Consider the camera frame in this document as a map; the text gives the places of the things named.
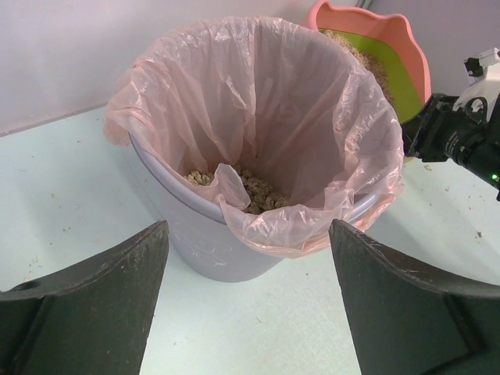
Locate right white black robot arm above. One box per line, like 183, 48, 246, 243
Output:
401, 94, 499, 189

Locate litter clumps in bucket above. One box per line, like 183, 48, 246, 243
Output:
184, 165, 288, 215

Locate pink green litter box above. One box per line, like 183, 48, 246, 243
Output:
301, 1, 431, 122

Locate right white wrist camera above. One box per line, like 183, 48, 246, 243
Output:
453, 48, 499, 121

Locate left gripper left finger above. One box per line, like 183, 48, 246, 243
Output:
1, 221, 169, 374

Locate pink plastic bin liner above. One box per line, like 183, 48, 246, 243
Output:
103, 17, 403, 258

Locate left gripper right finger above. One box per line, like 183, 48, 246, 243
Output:
329, 220, 499, 374

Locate grey trash bucket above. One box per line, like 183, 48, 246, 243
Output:
127, 132, 378, 284

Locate beige cat litter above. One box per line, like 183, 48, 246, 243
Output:
320, 29, 394, 105

